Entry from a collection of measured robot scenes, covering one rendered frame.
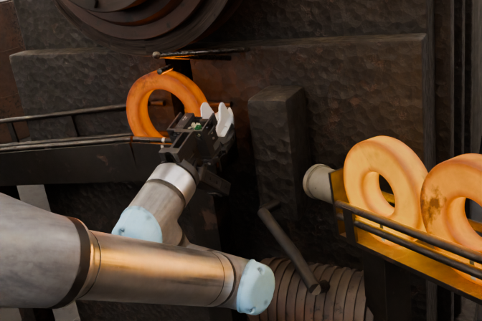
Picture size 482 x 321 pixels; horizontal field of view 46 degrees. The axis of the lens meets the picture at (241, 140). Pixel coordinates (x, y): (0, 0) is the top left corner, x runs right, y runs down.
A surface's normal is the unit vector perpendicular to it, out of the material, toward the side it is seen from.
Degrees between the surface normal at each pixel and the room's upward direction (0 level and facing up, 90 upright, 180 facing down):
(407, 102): 90
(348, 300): 41
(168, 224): 85
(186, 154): 90
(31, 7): 90
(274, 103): 67
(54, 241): 57
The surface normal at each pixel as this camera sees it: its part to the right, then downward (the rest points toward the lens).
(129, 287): 0.63, 0.46
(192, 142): 0.89, 0.04
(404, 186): -0.87, 0.27
